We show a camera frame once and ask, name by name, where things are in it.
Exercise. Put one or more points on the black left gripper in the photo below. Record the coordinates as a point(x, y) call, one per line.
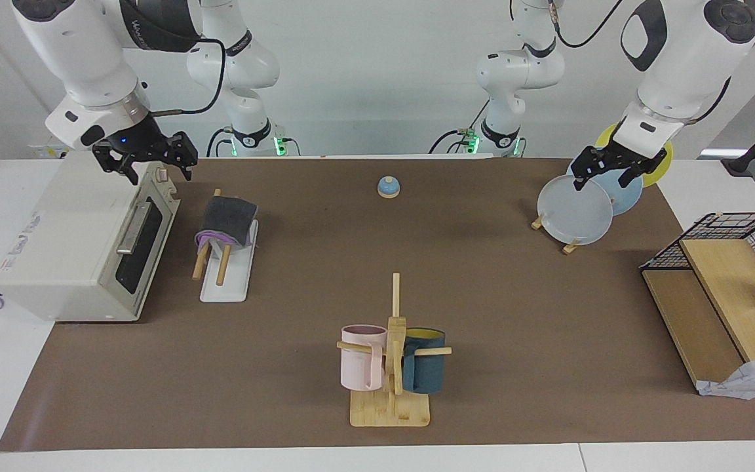
point(613, 156)

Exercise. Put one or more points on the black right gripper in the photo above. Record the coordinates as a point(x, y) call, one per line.
point(148, 145)

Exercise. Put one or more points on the purple and grey towel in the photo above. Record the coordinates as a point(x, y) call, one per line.
point(227, 216)

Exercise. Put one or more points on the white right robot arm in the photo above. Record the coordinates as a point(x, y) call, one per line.
point(89, 59)

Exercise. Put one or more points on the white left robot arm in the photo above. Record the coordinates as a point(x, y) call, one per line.
point(679, 65)

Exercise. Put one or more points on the wooden plate rack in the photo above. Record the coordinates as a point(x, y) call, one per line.
point(571, 248)

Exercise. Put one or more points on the white towel rack wooden bars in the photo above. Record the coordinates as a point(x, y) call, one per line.
point(233, 282)

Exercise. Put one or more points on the light blue plate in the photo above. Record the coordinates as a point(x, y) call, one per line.
point(623, 196)

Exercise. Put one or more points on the grey plate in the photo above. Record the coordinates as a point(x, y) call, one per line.
point(577, 213)

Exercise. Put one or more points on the yellow plate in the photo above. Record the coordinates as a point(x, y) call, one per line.
point(659, 167)

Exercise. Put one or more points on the beige toaster oven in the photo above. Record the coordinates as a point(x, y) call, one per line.
point(69, 242)

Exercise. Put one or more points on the white power strip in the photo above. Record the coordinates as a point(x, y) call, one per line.
point(40, 152)

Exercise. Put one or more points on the brown table mat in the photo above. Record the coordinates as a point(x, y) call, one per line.
point(286, 328)

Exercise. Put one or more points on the small blue lidded jar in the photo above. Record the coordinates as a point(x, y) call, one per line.
point(388, 190)

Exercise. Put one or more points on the dark green mug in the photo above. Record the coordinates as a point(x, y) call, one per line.
point(425, 367)

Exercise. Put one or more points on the pink mug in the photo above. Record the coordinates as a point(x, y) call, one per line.
point(358, 367)

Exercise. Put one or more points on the wooden mug tree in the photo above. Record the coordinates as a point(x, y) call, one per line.
point(390, 410)

